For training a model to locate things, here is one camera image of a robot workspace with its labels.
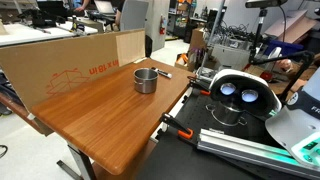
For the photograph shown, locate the black and white marker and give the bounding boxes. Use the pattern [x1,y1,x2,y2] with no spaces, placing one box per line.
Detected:
[151,66,174,80]

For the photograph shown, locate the grey robot arm base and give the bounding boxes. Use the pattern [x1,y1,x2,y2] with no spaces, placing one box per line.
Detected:
[264,66,320,170]

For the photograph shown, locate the small steel pot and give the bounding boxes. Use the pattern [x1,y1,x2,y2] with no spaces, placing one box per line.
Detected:
[133,67,160,95]

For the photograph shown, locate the black and orange clamp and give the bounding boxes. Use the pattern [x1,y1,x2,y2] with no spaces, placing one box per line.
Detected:
[186,75,212,97]
[159,112,195,141]

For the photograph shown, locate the wooden table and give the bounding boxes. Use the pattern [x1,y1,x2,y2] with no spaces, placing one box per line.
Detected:
[30,58,196,180]

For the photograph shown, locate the brown cardboard box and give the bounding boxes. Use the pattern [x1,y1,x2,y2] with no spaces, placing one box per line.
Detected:
[189,27,208,52]

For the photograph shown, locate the red fire extinguisher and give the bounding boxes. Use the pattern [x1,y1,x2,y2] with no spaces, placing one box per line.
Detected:
[158,14,167,36]

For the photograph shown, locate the black perforated bench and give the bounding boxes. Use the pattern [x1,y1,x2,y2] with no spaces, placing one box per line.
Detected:
[136,89,320,180]

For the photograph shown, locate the grey metal box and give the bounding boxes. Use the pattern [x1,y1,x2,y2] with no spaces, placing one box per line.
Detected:
[211,43,251,71]

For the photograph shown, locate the aluminium pole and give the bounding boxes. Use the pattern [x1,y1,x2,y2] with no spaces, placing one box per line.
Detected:
[198,0,227,80]

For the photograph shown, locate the grey panel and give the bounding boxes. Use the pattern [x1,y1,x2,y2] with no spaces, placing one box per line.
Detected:
[119,0,150,32]

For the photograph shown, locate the white VR headset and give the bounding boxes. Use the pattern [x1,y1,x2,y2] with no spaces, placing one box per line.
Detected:
[208,68,283,122]

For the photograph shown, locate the person in dark shirt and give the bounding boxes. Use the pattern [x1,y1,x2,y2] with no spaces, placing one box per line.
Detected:
[73,0,127,28]

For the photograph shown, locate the open laptop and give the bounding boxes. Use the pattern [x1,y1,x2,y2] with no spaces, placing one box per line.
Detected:
[93,0,116,15]

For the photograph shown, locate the wooden board panel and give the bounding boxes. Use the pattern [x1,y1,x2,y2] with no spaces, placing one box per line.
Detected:
[0,28,147,116]

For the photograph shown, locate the blue plastic bin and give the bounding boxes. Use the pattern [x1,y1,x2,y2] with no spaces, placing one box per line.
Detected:
[264,39,305,58]

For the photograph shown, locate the black machine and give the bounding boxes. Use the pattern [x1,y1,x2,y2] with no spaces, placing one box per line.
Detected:
[17,7,68,30]

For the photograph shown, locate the flat cardboard sheets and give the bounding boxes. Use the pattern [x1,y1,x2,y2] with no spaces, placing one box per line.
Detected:
[264,9,320,45]

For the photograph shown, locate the white work table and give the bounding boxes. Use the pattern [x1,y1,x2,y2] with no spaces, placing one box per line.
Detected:
[0,21,99,48]

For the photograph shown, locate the steel pot with side handles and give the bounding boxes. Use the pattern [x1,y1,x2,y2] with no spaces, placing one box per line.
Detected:
[205,101,249,128]

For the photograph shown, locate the aluminium profile rail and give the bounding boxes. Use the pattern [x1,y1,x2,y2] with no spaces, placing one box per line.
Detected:
[196,128,320,180]

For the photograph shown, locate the black camera stand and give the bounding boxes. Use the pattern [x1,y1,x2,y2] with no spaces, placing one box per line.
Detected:
[248,8,316,103]

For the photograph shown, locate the black stereo camera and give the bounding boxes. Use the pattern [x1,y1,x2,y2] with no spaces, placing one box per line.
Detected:
[245,0,289,10]

